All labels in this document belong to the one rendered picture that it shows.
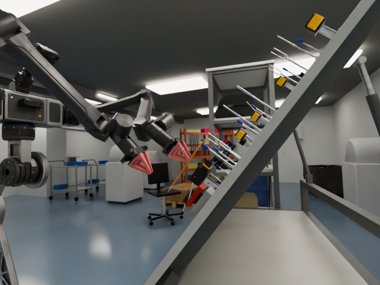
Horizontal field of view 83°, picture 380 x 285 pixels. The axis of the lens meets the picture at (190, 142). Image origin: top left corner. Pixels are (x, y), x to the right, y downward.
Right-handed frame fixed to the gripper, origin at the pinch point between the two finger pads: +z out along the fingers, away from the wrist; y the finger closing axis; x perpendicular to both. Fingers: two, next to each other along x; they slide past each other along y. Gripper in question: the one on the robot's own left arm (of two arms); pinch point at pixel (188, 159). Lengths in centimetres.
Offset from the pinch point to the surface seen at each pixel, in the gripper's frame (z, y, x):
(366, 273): 67, -5, -8
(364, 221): 53, -10, -21
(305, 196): 70, 69, -14
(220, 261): 32.3, -2.8, 21.7
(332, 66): 14, -25, -43
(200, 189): 8.1, -35.1, -4.2
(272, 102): 17, 85, -53
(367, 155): 199, 301, -120
